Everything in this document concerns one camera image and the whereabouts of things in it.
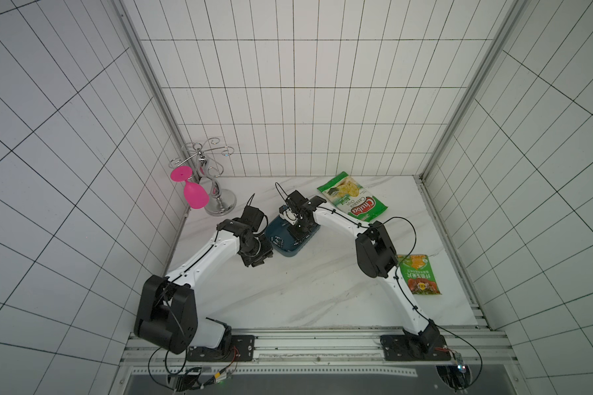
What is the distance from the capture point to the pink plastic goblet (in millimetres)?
835

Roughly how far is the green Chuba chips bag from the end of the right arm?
248 mm

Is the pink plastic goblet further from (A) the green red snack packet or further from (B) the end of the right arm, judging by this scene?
(A) the green red snack packet

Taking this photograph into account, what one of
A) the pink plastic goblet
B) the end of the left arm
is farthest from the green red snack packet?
the pink plastic goblet

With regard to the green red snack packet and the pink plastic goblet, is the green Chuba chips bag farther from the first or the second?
A: the pink plastic goblet

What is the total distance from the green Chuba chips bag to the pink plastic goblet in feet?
1.73

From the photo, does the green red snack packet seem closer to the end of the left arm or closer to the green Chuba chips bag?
the green Chuba chips bag

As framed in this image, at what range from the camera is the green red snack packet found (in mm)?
849

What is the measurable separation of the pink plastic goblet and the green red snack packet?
806mm

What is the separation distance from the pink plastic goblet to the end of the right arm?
1.03 feet

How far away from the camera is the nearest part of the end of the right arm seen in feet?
2.48

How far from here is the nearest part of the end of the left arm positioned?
2.00 feet

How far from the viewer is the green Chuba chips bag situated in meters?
1.08

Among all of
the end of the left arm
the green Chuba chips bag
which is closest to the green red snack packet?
the green Chuba chips bag

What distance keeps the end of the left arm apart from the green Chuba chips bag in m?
0.47
